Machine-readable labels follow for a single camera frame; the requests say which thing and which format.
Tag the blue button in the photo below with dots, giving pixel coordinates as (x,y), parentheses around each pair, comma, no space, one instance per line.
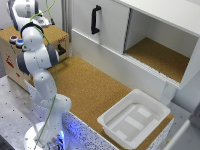
(20,42)

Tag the green button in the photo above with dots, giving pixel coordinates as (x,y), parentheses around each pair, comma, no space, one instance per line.
(24,48)

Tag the white cabinet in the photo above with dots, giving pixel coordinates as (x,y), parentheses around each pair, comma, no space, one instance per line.
(156,71)

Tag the red button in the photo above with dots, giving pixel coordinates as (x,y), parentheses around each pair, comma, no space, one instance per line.
(13,38)

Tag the wooden drawer box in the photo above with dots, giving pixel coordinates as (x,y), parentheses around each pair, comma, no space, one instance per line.
(10,63)

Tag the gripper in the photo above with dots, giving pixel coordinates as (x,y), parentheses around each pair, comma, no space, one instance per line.
(42,20)

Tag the white sliding door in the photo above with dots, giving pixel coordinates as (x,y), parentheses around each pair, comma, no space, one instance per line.
(110,23)

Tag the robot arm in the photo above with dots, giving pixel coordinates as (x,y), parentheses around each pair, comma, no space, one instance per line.
(42,83)

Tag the white plastic box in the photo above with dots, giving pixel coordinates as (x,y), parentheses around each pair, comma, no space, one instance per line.
(133,121)

